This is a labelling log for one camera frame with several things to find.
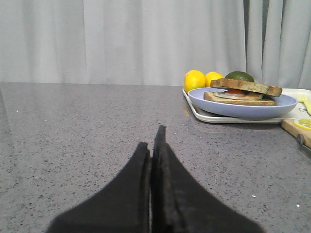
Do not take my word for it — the yellow lemon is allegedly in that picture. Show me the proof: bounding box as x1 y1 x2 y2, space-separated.
183 70 206 93
205 71 224 87

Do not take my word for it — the green lime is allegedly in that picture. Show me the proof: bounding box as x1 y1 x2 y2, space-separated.
225 71 255 82

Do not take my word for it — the yellow lemon left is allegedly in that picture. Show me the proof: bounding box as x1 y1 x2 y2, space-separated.
183 70 206 93

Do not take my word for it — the metal board handle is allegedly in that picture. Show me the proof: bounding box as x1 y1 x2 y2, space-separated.
296 134 311 159

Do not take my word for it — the yellow plastic fork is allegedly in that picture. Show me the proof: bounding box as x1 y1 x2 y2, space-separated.
297 95 311 115

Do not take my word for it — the wooden cutting board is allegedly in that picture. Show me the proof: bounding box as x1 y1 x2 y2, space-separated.
281 118 311 148

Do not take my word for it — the yellow lemon right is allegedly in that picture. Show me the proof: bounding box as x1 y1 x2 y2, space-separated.
205 71 224 87

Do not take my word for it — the fried egg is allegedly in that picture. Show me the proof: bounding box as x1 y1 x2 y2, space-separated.
215 89 263 100

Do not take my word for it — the grey curtain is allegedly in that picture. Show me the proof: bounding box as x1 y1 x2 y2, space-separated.
0 0 311 89

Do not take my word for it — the white bear tray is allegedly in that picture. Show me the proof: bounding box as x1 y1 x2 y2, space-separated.
183 88 311 124

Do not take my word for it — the blue plate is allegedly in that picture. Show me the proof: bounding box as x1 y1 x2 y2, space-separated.
187 87 297 119

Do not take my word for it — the lemon slice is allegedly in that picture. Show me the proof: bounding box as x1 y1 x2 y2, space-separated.
294 118 311 131

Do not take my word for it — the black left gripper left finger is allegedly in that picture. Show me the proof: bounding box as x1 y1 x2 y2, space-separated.
47 142 151 233

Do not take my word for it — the bread slice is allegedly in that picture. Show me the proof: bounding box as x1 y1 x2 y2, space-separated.
203 92 276 106
210 78 282 97

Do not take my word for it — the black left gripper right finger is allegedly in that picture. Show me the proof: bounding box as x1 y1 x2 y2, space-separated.
151 125 264 233

